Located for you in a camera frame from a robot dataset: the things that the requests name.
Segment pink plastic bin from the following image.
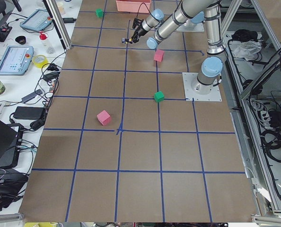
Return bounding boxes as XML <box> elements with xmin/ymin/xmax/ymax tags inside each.
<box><xmin>115</xmin><ymin>0</ymin><xmax>151</xmax><ymax>13</ymax></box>

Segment pink foam cube centre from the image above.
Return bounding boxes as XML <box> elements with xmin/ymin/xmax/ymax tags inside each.
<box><xmin>154</xmin><ymin>49</ymin><xmax>165</xmax><ymax>62</ymax></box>

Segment aluminium frame post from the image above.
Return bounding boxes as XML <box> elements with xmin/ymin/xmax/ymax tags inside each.
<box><xmin>43</xmin><ymin>0</ymin><xmax>71</xmax><ymax>51</ymax></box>

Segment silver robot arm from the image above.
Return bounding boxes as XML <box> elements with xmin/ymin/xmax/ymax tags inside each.
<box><xmin>122</xmin><ymin>0</ymin><xmax>223</xmax><ymax>54</ymax></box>
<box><xmin>194</xmin><ymin>0</ymin><xmax>225</xmax><ymax>95</ymax></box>

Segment black power adapter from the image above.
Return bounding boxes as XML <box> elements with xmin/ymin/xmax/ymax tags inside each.
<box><xmin>13</xmin><ymin>106</ymin><xmax>44</xmax><ymax>120</ymax></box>

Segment teach pendant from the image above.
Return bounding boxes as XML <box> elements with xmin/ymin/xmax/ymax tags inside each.
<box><xmin>20</xmin><ymin>9</ymin><xmax>52</xmax><ymax>32</ymax></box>
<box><xmin>0</xmin><ymin>46</ymin><xmax>34</xmax><ymax>76</ymax></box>

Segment green foam cube far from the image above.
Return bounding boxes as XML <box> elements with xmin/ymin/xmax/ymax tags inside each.
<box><xmin>96</xmin><ymin>9</ymin><xmax>104</xmax><ymax>18</ymax></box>

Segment pink foam cube outer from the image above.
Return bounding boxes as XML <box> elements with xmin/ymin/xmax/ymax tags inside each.
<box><xmin>97</xmin><ymin>110</ymin><xmax>111</xmax><ymax>126</ymax></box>

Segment yellow push button switch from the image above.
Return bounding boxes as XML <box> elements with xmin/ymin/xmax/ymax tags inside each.
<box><xmin>122</xmin><ymin>38</ymin><xmax>133</xmax><ymax>44</ymax></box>

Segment black laptop computer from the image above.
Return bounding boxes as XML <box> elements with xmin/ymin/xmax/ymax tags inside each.
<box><xmin>0</xmin><ymin>121</ymin><xmax>23</xmax><ymax>169</ymax></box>

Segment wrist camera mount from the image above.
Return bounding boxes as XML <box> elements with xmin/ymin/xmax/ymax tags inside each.
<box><xmin>132</xmin><ymin>17</ymin><xmax>143</xmax><ymax>29</ymax></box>

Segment teach pendant far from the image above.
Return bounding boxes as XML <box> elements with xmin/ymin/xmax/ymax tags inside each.
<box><xmin>20</xmin><ymin>9</ymin><xmax>52</xmax><ymax>32</ymax></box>

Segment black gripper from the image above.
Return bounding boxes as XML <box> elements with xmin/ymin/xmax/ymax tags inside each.
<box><xmin>131</xmin><ymin>25</ymin><xmax>147</xmax><ymax>44</ymax></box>

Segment yellow tape roll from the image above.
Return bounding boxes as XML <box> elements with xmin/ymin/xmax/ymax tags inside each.
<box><xmin>32</xmin><ymin>55</ymin><xmax>49</xmax><ymax>69</ymax></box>

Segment green foam cube near base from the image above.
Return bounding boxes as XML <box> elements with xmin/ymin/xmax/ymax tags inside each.
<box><xmin>154</xmin><ymin>91</ymin><xmax>165</xmax><ymax>103</ymax></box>

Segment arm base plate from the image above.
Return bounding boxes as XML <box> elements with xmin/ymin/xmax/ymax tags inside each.
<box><xmin>182</xmin><ymin>72</ymin><xmax>222</xmax><ymax>102</ymax></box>
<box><xmin>176</xmin><ymin>22</ymin><xmax>204</xmax><ymax>33</ymax></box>

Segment teach pendant near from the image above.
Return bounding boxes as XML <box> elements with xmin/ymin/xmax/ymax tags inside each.
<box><xmin>0</xmin><ymin>46</ymin><xmax>34</xmax><ymax>76</ymax></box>

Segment pink foam cube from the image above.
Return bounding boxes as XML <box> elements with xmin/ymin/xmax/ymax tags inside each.
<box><xmin>97</xmin><ymin>110</ymin><xmax>111</xmax><ymax>126</ymax></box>
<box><xmin>154</xmin><ymin>49</ymin><xmax>165</xmax><ymax>62</ymax></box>

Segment clear squeeze bottle red cap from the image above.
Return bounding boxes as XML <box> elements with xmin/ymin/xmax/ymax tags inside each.
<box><xmin>39</xmin><ymin>32</ymin><xmax>55</xmax><ymax>54</ymax></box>

